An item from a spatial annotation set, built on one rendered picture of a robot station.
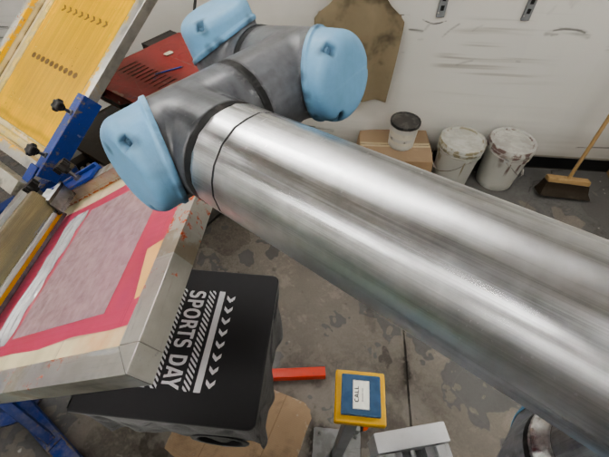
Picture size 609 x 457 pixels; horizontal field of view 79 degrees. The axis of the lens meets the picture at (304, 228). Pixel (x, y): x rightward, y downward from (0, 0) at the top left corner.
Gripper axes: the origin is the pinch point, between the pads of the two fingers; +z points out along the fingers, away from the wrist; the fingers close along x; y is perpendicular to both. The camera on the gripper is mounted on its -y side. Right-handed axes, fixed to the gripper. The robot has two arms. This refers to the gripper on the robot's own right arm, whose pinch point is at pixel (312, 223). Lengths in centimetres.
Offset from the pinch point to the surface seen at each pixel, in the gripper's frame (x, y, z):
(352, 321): -24, -55, 148
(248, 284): -35, -19, 45
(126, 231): -37.5, -1.9, -2.4
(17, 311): -65, 10, 4
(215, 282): -46, -18, 42
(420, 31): 33, -200, 63
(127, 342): -17.3, 25.2, -11.3
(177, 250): -15.0, 12.2, -11.5
